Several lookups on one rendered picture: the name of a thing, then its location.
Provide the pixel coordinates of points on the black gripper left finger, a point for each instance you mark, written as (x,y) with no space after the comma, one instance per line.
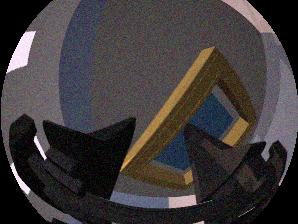
(101,153)

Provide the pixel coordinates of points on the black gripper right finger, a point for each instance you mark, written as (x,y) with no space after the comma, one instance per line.
(214,162)

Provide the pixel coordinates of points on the gold picture frame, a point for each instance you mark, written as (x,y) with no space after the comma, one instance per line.
(212,97)

